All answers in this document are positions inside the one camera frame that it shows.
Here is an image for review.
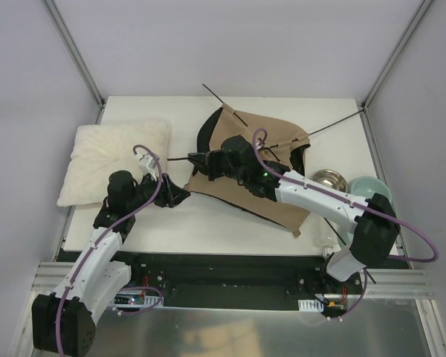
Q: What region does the beige pet tent fabric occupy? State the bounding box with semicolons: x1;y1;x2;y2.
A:
185;104;311;237

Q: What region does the right circuit board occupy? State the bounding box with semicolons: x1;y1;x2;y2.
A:
297;299;347;312

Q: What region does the aluminium frame post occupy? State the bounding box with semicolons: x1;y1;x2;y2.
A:
41;0;106;108
361;0;436;110

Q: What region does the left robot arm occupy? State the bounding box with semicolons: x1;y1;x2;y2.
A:
32;170;190;356

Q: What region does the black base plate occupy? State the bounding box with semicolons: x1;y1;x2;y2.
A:
112;251;363;311

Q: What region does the green double pet bowl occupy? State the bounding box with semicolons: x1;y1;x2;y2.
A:
349;176;392;204

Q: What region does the steel pet bowl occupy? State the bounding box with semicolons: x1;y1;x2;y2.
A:
311;169;349;193

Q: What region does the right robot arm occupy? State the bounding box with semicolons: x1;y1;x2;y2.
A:
188;135;400;294

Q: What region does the left circuit board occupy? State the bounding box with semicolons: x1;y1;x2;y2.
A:
114;294;164;309

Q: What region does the clear plastic bottle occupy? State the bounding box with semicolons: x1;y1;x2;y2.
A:
317;217;338;259

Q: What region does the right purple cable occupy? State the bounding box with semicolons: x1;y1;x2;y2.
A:
252;128;440;263

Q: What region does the white fluffy cushion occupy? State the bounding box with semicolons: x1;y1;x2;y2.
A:
56;119;171;207

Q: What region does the circuit board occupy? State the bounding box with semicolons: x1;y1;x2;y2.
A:
297;299;347;312
114;294;164;309

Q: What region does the right aluminium frame post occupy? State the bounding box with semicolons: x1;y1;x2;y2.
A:
361;0;436;110

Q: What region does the left aluminium frame post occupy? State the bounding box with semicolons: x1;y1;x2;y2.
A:
41;0;106;108

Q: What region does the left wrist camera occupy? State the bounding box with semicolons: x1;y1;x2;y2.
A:
138;155;159;177

